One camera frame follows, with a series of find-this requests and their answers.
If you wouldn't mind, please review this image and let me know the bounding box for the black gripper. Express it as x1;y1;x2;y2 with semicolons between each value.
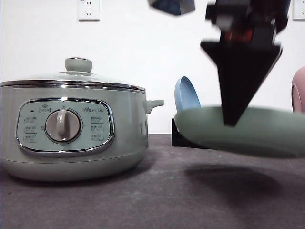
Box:
201;0;289;126

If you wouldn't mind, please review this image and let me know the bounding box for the green plate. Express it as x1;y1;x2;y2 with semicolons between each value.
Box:
175;106;305;158

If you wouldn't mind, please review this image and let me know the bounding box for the glass steamer lid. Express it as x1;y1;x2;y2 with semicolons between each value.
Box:
1;58;146;92

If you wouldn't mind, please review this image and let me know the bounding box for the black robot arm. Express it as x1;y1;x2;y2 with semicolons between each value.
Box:
148;0;195;15

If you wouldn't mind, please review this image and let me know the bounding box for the pink plate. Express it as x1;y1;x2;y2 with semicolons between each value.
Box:
291;66;305;113

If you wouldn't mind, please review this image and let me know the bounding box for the blue plate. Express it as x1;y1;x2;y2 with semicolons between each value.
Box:
174;76;201;112

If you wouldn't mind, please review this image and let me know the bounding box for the black plate rack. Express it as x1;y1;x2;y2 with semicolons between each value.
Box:
172;118;210;149

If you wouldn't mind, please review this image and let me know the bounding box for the green electric steamer pot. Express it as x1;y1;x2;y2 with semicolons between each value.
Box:
0;79;164;182

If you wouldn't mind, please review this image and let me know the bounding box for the white wall socket right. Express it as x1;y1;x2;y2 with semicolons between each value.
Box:
293;0;305;20

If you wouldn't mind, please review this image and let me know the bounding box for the white wall socket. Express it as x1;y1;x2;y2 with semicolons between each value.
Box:
78;0;101;22
293;0;305;20

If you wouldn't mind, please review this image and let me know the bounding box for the white wall socket left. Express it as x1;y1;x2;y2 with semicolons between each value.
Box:
78;0;101;22

